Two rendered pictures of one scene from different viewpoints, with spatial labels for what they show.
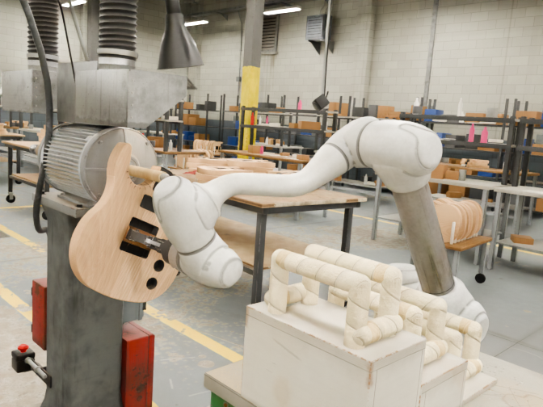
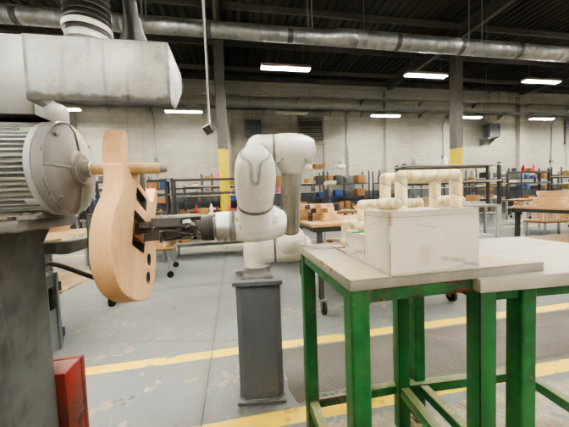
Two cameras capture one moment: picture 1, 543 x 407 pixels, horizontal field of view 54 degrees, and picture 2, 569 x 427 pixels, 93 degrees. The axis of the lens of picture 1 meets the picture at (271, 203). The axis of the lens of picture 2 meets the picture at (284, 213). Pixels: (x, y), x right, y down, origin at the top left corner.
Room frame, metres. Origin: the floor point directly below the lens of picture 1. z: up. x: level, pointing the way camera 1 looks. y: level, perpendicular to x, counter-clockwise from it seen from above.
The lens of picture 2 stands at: (0.72, 0.77, 1.15)
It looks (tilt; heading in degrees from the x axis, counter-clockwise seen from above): 3 degrees down; 304
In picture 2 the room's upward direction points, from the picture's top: 2 degrees counter-clockwise
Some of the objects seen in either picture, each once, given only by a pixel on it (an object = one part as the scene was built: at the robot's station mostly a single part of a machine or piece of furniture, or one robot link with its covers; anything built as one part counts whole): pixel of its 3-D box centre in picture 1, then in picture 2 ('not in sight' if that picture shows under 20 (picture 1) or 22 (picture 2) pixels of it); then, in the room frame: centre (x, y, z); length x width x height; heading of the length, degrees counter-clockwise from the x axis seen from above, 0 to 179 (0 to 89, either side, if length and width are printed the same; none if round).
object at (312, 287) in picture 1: (311, 278); (384, 194); (0.93, -0.08, 1.15); 0.03 x 0.03 x 0.09
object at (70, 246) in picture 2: not in sight; (79, 243); (1.83, 0.40, 1.02); 0.19 x 0.04 x 0.04; 135
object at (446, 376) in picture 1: (378, 367); (389, 243); (0.95, -0.23, 0.98); 0.27 x 0.16 x 0.09; 45
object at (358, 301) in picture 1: (356, 315); (455, 191); (0.75, -0.14, 1.15); 0.03 x 0.03 x 0.09
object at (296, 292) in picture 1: (289, 294); (389, 203); (0.91, -0.04, 1.12); 0.11 x 0.03 x 0.03; 135
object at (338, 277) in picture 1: (317, 270); (428, 174); (0.81, -0.08, 1.20); 0.20 x 0.03 x 0.03; 44
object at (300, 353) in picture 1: (327, 369); (417, 237); (0.85, -0.11, 1.02); 0.27 x 0.15 x 0.17; 45
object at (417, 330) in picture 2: not in sight; (417, 333); (0.94, -0.69, 0.45); 0.05 x 0.05 x 0.90; 45
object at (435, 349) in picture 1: (427, 352); not in sight; (0.88, -0.29, 1.04); 0.11 x 0.03 x 0.03; 135
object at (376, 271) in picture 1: (350, 263); (410, 177); (0.87, -0.14, 1.20); 0.20 x 0.03 x 0.03; 44
